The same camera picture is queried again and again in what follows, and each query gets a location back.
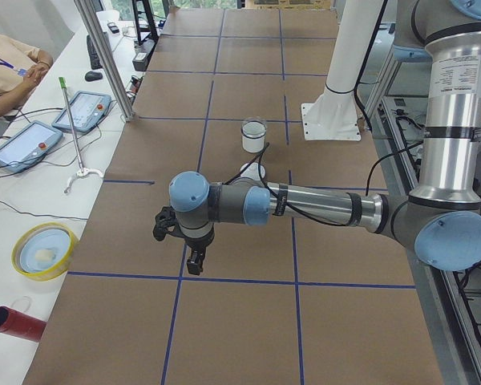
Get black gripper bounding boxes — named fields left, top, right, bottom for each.
left=185, top=231, right=214, bottom=275

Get white cup lid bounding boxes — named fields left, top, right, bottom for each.
left=240, top=161, right=265, bottom=180

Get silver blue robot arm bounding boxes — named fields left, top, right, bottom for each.
left=153, top=1, right=481, bottom=275

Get white enamel cup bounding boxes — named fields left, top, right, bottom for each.
left=241, top=133, right=265, bottom=153

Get brown cardboard table cover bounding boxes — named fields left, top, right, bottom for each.
left=25, top=10, right=443, bottom=384

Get metal reacher grabber stick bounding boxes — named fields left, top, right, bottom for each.
left=59, top=76, right=104, bottom=194

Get yellow tape roll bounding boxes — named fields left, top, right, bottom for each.
left=11, top=222, right=79, bottom=282

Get far teach pendant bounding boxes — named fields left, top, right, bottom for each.
left=63, top=91, right=111, bottom=133

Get teach pendant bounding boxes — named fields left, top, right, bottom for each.
left=0, top=120, right=63, bottom=173
left=63, top=91, right=111, bottom=133

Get red cardboard tube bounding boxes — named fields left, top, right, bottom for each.
left=0, top=306, right=46, bottom=342

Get near teach pendant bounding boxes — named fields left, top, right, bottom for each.
left=0, top=120, right=63, bottom=173

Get black computer mouse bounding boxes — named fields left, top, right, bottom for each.
left=84, top=71, right=103, bottom=82

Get grey power adapter box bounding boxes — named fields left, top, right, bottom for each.
left=132, top=38, right=156, bottom=72

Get black keyboard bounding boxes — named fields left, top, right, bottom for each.
left=86, top=35, right=102, bottom=70

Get seated person beige shirt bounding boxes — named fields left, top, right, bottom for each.
left=0, top=34, right=54, bottom=118

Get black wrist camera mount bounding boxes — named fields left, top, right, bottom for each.
left=152, top=206, right=181, bottom=241

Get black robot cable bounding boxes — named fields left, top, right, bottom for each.
left=224, top=142, right=426, bottom=228

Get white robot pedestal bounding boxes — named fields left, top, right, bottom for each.
left=301, top=0, right=386, bottom=141

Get black stand frame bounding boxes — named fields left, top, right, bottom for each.
left=131, top=0, right=159, bottom=46

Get aluminium frame post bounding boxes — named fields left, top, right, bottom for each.
left=74, top=0, right=135, bottom=122

